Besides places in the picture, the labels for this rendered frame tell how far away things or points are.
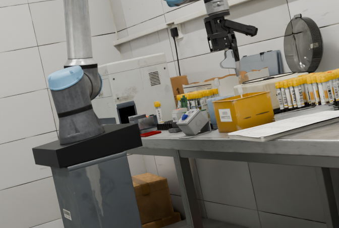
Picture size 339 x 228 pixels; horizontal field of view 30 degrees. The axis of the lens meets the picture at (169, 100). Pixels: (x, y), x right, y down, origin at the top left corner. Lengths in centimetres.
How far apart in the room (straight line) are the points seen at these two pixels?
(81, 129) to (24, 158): 185
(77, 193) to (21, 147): 187
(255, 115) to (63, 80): 61
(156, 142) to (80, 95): 36
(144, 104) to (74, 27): 63
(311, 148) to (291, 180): 128
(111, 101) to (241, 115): 88
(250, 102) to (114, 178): 50
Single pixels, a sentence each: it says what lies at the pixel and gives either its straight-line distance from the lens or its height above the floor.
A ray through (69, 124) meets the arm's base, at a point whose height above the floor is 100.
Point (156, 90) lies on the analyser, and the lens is 268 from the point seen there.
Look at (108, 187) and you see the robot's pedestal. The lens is 202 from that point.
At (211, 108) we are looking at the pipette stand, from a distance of 213.
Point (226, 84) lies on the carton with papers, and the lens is 250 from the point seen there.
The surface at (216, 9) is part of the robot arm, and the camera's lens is 205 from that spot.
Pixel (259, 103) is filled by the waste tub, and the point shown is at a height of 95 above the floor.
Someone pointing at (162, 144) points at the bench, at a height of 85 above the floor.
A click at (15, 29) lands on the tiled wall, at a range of 387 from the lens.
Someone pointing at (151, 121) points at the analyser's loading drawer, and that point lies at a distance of 247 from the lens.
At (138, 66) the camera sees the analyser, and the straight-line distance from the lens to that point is 265.
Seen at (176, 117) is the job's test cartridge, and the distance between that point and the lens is 226.
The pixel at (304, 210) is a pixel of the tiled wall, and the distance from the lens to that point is 278.
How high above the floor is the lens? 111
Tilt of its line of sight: 3 degrees down
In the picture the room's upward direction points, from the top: 12 degrees counter-clockwise
